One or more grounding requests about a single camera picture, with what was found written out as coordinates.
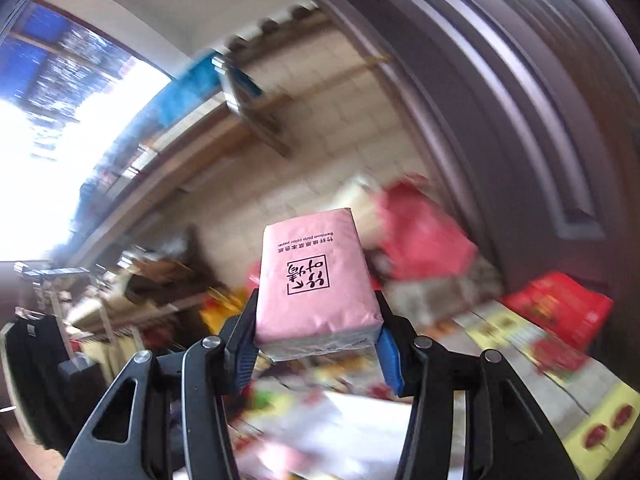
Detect metal wall fixture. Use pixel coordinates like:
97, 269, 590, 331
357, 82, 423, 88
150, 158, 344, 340
212, 55, 293, 157

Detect red gift bag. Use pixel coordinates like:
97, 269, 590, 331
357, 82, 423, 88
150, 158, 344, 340
502, 271, 615, 351

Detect pink tissue pack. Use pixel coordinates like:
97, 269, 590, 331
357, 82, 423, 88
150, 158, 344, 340
252, 207, 386, 361

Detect yellow bag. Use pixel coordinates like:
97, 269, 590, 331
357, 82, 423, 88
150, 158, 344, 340
200, 295, 243, 336

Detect white cardboard box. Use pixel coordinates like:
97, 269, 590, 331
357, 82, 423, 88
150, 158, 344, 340
250, 390, 416, 480

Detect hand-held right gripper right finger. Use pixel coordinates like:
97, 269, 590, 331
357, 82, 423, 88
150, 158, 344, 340
372, 290, 583, 480

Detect grey metal door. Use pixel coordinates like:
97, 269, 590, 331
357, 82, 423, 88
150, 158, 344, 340
290, 0, 640, 291

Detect blue tarp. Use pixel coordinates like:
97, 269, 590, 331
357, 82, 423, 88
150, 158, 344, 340
160, 55, 226, 126

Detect large red plastic bag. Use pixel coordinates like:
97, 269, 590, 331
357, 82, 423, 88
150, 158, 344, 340
375, 175, 478, 281

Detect fruit print tablecloth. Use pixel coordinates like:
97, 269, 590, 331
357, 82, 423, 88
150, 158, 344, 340
240, 300, 640, 480

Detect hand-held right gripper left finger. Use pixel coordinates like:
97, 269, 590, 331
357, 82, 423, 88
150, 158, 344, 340
57, 300, 261, 480

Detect plaid cloth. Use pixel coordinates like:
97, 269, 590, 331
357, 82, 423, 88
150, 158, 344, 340
385, 255, 506, 326

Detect dark hanging garment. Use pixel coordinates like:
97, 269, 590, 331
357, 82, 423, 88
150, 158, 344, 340
0, 310, 68, 456

